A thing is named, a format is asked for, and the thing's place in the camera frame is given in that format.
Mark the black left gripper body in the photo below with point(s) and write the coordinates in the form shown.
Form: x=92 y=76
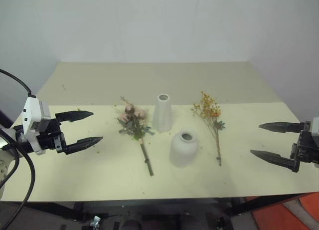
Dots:
x=48 y=138

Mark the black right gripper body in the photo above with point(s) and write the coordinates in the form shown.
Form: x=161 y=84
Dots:
x=304 y=147

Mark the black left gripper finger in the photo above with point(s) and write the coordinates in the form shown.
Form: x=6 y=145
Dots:
x=74 y=114
x=84 y=143

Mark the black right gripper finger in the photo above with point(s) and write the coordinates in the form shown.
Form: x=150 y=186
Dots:
x=281 y=127
x=274 y=159

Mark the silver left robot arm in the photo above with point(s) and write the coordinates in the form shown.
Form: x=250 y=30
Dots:
x=7 y=150

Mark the tall white ribbed vase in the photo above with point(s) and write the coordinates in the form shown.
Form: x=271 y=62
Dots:
x=162 y=114

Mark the round white ceramic vase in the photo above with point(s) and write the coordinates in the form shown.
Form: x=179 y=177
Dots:
x=183 y=149

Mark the pink dried flower bouquet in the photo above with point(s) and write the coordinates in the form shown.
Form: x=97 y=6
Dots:
x=134 y=125

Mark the orange floor mat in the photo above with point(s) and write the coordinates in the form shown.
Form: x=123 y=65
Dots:
x=286 y=212

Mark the orange dried flower sprig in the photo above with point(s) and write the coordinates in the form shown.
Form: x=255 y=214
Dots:
x=211 y=115

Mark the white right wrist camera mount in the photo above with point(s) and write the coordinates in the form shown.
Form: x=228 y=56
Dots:
x=314 y=126

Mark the black table frame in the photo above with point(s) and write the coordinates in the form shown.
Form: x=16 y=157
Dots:
x=154 y=210

